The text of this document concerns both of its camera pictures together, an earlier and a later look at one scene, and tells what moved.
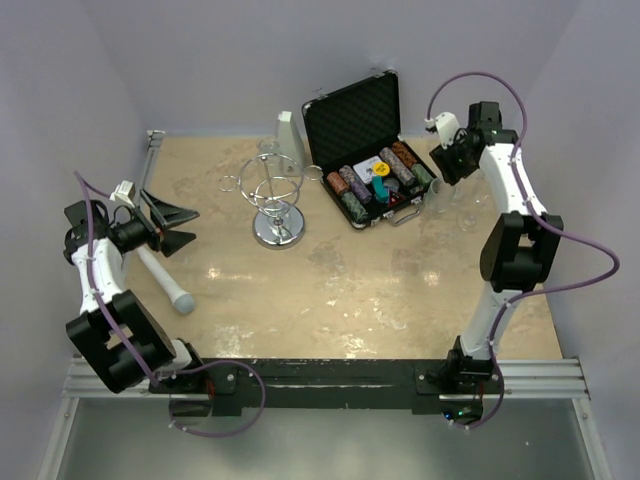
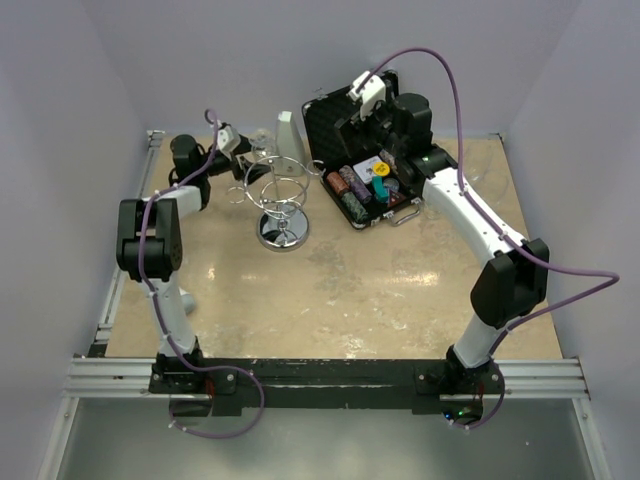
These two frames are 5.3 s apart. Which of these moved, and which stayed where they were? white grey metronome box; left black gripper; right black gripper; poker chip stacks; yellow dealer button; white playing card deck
Moved: left black gripper; right black gripper
Stayed: poker chip stacks; yellow dealer button; white grey metronome box; white playing card deck
